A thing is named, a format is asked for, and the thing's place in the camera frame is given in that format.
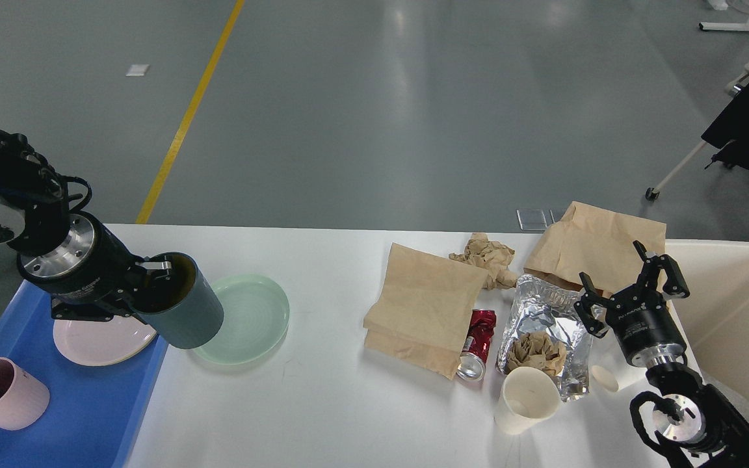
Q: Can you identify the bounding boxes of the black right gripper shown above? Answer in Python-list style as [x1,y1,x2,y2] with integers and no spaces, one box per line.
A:
[573,240,690,365]

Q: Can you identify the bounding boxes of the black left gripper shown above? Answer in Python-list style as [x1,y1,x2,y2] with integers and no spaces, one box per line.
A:
[17,211,174,322]

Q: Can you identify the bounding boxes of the dark teal mug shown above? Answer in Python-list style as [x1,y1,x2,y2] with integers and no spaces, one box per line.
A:
[131,252,224,349]

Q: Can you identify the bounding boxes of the green plate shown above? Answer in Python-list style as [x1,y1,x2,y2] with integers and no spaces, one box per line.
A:
[194,274,289,365]

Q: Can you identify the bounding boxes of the pink mug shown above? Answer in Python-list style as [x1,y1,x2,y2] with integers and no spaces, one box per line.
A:
[0,357,50,432]

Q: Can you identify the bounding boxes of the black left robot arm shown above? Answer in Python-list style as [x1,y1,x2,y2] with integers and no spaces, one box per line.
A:
[0,130,177,322]

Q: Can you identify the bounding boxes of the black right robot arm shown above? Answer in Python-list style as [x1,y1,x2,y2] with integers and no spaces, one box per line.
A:
[573,240,749,467]

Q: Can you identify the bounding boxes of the rear brown paper bag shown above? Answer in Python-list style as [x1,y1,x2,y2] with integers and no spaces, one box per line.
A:
[523,201,668,295]

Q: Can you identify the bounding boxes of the small white paper cup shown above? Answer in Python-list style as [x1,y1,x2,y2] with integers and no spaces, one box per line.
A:
[590,365,621,392]

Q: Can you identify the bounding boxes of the silver foil bag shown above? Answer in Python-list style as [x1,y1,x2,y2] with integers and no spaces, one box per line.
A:
[495,274,594,402]

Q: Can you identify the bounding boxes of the pink plate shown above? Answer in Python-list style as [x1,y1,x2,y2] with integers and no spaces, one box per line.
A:
[53,317,157,367]

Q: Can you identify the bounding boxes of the crumpled paper on foil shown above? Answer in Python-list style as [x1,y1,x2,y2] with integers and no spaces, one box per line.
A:
[503,331,568,377]

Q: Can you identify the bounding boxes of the beige plastic bin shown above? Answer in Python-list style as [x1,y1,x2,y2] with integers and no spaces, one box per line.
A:
[666,240,749,402]

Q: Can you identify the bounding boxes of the crumpled brown paper ball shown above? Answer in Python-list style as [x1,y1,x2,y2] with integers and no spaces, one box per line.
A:
[448,232,518,291]

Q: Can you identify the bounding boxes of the crushed red soda can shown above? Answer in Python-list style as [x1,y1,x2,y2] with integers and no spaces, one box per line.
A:
[456,309,497,382]

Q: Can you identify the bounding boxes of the blue plastic tray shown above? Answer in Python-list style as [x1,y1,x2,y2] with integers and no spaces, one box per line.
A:
[0,282,168,467]

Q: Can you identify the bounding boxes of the large brown paper bag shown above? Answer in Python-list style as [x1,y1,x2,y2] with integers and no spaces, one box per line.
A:
[363,243,488,380]

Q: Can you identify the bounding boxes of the white wheeled rack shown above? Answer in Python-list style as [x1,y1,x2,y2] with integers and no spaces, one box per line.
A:
[645,6,749,202]

